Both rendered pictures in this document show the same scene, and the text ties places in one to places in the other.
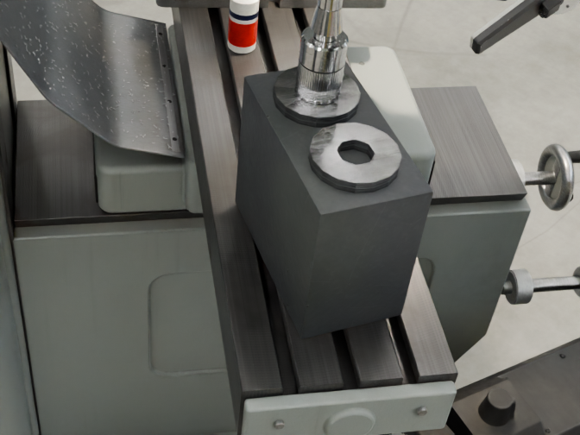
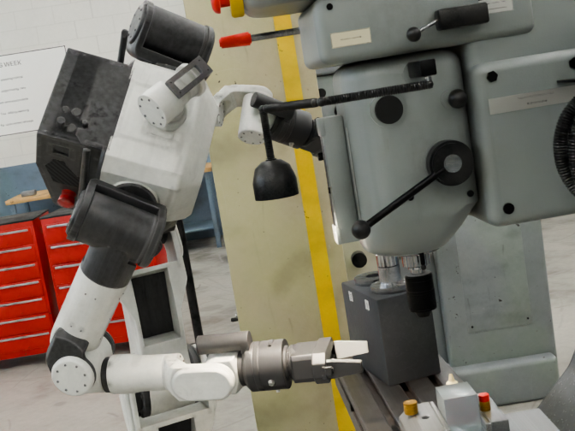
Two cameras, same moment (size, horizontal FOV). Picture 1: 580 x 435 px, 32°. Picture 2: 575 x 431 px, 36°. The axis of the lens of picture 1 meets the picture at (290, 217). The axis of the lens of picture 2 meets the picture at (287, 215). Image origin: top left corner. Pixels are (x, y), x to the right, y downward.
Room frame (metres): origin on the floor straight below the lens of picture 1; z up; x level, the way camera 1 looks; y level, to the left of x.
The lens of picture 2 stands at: (2.69, 0.15, 1.61)
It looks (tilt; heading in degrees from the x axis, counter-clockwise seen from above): 8 degrees down; 191
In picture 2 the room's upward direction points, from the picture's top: 9 degrees counter-clockwise
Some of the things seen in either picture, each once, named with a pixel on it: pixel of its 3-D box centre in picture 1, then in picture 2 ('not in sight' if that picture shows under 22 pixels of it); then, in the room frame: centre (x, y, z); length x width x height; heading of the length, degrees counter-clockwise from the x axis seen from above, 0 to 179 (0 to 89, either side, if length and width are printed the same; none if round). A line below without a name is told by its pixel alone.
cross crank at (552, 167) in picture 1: (536, 178); not in sight; (1.33, -0.41, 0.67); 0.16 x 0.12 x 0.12; 105
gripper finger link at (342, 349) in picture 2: not in sight; (351, 347); (1.15, -0.07, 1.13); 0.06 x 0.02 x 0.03; 90
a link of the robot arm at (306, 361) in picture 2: not in sight; (297, 363); (1.20, -0.16, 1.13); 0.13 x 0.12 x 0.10; 0
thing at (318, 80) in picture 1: (320, 67); (388, 269); (0.84, -0.01, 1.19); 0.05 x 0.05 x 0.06
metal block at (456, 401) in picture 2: not in sight; (458, 408); (1.36, 0.11, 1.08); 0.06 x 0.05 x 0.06; 13
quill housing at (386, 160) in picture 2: not in sight; (404, 153); (1.20, 0.07, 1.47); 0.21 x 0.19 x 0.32; 15
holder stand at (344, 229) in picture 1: (324, 192); (388, 322); (0.79, -0.03, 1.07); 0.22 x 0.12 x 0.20; 26
